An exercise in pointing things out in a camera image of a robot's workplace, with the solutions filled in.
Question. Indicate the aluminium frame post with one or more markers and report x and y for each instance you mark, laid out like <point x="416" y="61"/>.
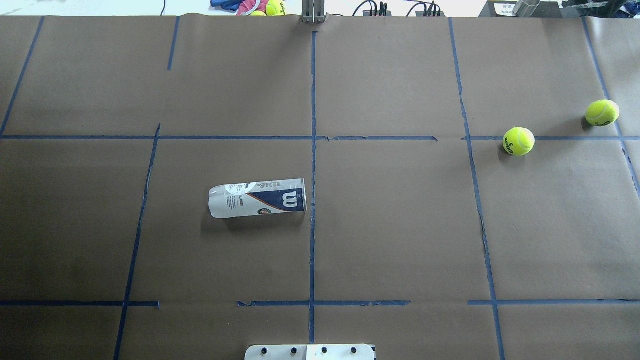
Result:
<point x="313" y="11"/>

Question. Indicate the blue and pink cloth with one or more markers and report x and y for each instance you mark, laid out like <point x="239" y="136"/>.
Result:
<point x="241" y="7"/>

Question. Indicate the left black connector block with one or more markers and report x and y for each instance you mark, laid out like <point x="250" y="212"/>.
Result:
<point x="372" y="9"/>

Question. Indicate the clear Wilson tennis ball can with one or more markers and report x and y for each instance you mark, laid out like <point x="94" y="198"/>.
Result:
<point x="257" y="198"/>

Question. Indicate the right black connector block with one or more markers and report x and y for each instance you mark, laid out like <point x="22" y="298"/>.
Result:
<point x="425" y="9"/>

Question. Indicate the spare yellow tennis ball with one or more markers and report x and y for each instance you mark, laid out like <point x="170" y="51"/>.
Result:
<point x="275" y="8"/>
<point x="258" y="13"/>

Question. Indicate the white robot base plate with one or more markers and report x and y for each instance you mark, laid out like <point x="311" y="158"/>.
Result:
<point x="357" y="351"/>

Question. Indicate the small metal cup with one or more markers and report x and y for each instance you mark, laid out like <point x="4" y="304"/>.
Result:
<point x="525" y="8"/>

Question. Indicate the black connector block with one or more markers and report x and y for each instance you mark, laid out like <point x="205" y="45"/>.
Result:
<point x="372" y="9"/>
<point x="425" y="9"/>

